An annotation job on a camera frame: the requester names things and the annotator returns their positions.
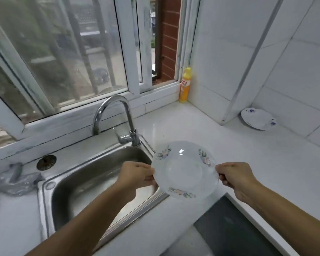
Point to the yellow spray bottle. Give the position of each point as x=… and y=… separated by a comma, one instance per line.
x=185, y=85

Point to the person's right thumb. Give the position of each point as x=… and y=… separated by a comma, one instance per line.
x=222, y=167

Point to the black stove top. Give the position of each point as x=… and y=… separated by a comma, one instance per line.
x=229, y=229

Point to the person's left forearm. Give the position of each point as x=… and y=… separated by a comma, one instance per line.
x=81, y=223

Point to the person's right forearm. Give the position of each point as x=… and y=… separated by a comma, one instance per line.
x=288, y=215

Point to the chrome faucet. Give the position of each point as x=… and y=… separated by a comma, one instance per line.
x=117, y=118

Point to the white floral plate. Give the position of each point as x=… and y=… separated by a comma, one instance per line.
x=185, y=170

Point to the white plate with blue flowers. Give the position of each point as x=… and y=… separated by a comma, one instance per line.
x=258, y=118

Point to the person's right hand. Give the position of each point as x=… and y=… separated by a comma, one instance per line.
x=236, y=178

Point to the white window frame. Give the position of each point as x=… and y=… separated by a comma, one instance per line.
x=82, y=77

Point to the person's left thumb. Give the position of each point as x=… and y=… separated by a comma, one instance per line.
x=146, y=167

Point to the clear plastic bag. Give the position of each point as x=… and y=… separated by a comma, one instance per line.
x=16, y=179

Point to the stainless steel sink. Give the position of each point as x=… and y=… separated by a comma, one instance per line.
x=96, y=189

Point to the person's left hand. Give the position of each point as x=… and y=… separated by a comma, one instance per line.
x=132, y=176

